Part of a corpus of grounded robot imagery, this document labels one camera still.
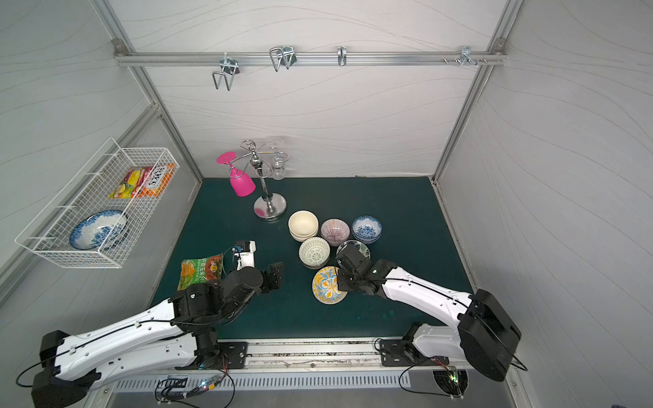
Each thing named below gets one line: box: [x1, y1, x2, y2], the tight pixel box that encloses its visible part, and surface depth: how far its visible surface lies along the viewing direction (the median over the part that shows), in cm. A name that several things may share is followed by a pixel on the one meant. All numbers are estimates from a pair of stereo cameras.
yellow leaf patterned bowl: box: [311, 285, 348, 306], surface depth 85 cm
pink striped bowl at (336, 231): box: [320, 217, 352, 247], surface depth 100 cm
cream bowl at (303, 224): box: [288, 209, 319, 244], surface depth 99 cm
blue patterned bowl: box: [352, 229, 383, 244], surface depth 100 cm
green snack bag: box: [177, 254, 224, 291], surface depth 89 cm
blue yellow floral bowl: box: [312, 266, 348, 306], surface depth 86 cm
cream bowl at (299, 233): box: [288, 224, 319, 243], surface depth 96 cm
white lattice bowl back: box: [298, 236, 331, 267], surface depth 93 cm
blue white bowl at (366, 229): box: [352, 215, 383, 244], surface depth 100 cm
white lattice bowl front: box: [298, 249, 331, 270], surface depth 92 cm
